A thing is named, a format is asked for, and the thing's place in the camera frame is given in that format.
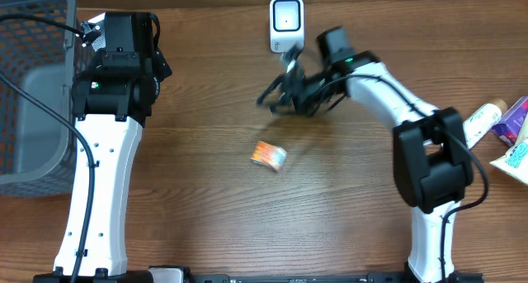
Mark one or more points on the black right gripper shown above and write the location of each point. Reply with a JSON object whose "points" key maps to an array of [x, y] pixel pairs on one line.
{"points": [[279, 95]]}

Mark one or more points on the small orange box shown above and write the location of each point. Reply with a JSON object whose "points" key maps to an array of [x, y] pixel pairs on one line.
{"points": [[269, 155]]}

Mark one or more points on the white floral tube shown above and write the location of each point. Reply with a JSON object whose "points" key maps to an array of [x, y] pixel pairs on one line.
{"points": [[481, 121]]}

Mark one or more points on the red purple snack packet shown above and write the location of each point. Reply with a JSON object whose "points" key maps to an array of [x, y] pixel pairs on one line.
{"points": [[509, 126]]}

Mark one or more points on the gold wet wipes pack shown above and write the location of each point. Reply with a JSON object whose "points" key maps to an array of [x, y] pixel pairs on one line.
{"points": [[514, 162]]}

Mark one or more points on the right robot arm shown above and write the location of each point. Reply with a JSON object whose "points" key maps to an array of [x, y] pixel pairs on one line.
{"points": [[431, 160]]}

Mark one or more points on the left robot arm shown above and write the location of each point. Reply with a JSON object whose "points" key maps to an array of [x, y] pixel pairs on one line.
{"points": [[112, 98]]}

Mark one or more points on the white barcode scanner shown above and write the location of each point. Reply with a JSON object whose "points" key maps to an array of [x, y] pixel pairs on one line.
{"points": [[286, 25]]}

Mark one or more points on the grey plastic mesh basket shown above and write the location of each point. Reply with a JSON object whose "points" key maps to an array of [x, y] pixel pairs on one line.
{"points": [[38, 154]]}

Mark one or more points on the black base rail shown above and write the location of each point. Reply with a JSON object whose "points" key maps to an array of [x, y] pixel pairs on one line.
{"points": [[184, 275]]}

